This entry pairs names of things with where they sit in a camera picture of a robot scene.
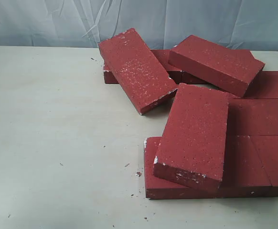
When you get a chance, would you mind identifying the red base brick back left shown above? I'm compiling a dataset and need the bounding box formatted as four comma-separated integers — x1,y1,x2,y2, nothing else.
103,50,182,84

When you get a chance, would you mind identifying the red base brick middle right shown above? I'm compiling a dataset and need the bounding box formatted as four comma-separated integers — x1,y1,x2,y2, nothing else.
227,99,278,136

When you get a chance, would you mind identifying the red base brick front left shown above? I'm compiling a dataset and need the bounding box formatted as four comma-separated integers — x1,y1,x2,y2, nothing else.
144,135,272,199

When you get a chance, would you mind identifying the red base brick far right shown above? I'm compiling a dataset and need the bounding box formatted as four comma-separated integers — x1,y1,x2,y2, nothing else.
244,71,278,99

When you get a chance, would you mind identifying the red base brick front right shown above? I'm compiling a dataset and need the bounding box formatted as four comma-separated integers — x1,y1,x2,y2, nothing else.
250,135,278,197

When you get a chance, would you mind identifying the white backdrop cloth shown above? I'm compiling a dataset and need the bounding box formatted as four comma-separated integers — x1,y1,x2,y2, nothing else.
0,0,278,51

